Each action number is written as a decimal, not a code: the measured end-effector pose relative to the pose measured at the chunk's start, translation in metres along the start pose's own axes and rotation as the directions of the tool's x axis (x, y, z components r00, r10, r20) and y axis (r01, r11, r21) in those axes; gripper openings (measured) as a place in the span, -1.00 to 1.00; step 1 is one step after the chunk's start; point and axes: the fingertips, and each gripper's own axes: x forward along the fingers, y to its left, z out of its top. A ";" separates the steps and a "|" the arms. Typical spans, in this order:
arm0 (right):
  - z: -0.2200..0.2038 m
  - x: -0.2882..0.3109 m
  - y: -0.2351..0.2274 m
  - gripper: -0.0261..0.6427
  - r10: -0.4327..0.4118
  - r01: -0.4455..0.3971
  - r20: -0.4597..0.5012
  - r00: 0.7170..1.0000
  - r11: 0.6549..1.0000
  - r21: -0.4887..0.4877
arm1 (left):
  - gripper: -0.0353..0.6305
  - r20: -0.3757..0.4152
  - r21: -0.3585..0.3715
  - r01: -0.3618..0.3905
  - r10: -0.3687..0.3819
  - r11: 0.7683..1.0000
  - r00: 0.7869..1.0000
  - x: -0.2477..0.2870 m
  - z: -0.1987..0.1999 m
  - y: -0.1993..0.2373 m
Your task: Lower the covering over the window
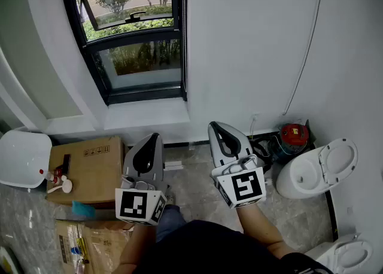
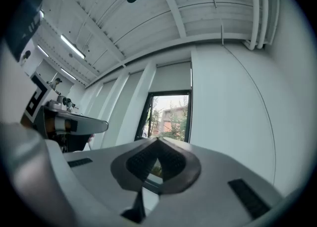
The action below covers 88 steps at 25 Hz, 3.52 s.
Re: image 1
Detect person's right forearm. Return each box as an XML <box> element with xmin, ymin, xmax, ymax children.
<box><xmin>236</xmin><ymin>203</ymin><xmax>297</xmax><ymax>260</ymax></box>

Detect brown cardboard box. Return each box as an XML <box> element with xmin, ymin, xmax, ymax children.
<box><xmin>45</xmin><ymin>135</ymin><xmax>126</xmax><ymax>208</ymax></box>

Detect small white toilet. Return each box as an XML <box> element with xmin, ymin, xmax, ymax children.
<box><xmin>305</xmin><ymin>232</ymin><xmax>373</xmax><ymax>274</ymax></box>

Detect person's blue jeans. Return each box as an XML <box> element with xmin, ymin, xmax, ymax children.
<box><xmin>155</xmin><ymin>203</ymin><xmax>188</xmax><ymax>243</ymax></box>

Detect black window handle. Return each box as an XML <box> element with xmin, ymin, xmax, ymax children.
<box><xmin>124</xmin><ymin>11</ymin><xmax>147</xmax><ymax>24</ymax></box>

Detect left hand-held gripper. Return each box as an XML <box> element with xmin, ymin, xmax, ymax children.
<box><xmin>115</xmin><ymin>133</ymin><xmax>169</xmax><ymax>226</ymax></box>

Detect flattened taped cardboard box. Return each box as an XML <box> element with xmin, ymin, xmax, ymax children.
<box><xmin>55</xmin><ymin>220</ymin><xmax>135</xmax><ymax>274</ymax></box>

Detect black coiled hose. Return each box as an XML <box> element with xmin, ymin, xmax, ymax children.
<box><xmin>250</xmin><ymin>138</ymin><xmax>275</xmax><ymax>175</ymax></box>

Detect person's black shirt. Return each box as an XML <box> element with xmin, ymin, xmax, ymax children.
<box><xmin>110</xmin><ymin>220</ymin><xmax>335</xmax><ymax>274</ymax></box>

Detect teal cloth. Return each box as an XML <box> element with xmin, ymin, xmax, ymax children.
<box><xmin>71</xmin><ymin>200</ymin><xmax>96</xmax><ymax>218</ymax></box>

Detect black baseboard strip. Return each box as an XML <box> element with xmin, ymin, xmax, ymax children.
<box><xmin>324</xmin><ymin>190</ymin><xmax>339</xmax><ymax>235</ymax></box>

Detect black window frame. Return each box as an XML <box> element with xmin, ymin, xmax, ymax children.
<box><xmin>58</xmin><ymin>0</ymin><xmax>189</xmax><ymax>106</ymax></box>

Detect large white toilet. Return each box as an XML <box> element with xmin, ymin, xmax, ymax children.
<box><xmin>275</xmin><ymin>138</ymin><xmax>359</xmax><ymax>199</ymax></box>

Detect person's left forearm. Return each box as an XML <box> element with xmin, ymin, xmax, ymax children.
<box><xmin>119</xmin><ymin>221</ymin><xmax>157</xmax><ymax>267</ymax></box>

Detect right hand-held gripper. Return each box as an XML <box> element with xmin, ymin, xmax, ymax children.
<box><xmin>208</xmin><ymin>121</ymin><xmax>267</xmax><ymax>209</ymax></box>

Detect red and teal machine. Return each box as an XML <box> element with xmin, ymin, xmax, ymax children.
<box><xmin>270</xmin><ymin>120</ymin><xmax>315</xmax><ymax>165</ymax></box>

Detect white plastic bar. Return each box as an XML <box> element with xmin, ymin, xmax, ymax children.
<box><xmin>163</xmin><ymin>160</ymin><xmax>184</xmax><ymax>172</ymax></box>

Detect thin black wall cable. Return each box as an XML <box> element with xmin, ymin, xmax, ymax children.
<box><xmin>282</xmin><ymin>0</ymin><xmax>326</xmax><ymax>116</ymax></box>

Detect white window sill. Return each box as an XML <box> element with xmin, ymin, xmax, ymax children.
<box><xmin>103</xmin><ymin>99</ymin><xmax>192</xmax><ymax>132</ymax></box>

